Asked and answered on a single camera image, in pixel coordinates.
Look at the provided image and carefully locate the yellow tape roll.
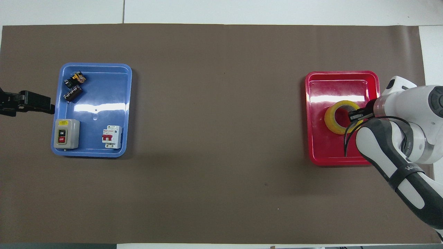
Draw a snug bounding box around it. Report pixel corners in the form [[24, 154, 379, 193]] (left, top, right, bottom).
[[324, 100, 366, 135]]

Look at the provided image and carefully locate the grey on-off switch box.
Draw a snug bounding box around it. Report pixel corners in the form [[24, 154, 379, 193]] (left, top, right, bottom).
[[53, 119, 81, 150]]

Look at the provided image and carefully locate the black cable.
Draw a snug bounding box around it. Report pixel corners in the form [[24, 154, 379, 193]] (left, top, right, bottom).
[[344, 116, 416, 158]]

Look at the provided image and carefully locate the blue plastic tray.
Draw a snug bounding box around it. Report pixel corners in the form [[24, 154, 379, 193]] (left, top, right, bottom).
[[51, 63, 133, 158]]

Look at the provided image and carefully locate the red plastic tray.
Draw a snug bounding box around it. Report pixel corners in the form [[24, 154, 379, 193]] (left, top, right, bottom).
[[305, 71, 381, 167]]

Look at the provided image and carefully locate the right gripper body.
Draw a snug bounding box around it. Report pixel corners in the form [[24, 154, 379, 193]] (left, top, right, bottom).
[[360, 99, 378, 120]]

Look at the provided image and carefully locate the black yellow electronic component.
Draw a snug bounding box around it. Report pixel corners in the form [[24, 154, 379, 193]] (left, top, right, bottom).
[[64, 70, 87, 89]]

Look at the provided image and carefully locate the white red circuit breaker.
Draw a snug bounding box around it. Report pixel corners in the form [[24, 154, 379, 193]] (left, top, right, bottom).
[[102, 125, 123, 149]]

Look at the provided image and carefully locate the dark cylindrical capacitor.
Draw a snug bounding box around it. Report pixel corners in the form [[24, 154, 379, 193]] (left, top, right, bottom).
[[64, 85, 83, 103]]

